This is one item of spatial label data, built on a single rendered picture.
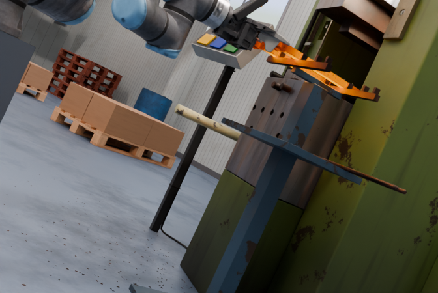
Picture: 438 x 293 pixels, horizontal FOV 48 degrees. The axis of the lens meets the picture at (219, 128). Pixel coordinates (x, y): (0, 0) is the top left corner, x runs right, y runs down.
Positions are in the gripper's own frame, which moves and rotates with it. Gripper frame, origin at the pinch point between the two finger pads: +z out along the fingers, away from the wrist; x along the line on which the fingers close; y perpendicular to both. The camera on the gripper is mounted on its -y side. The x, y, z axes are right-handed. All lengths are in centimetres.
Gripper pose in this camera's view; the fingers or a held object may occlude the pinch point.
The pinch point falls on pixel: (276, 41)
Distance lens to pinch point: 149.2
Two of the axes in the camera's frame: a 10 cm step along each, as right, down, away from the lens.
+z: 7.8, 3.7, 5.0
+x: 4.6, 2.1, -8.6
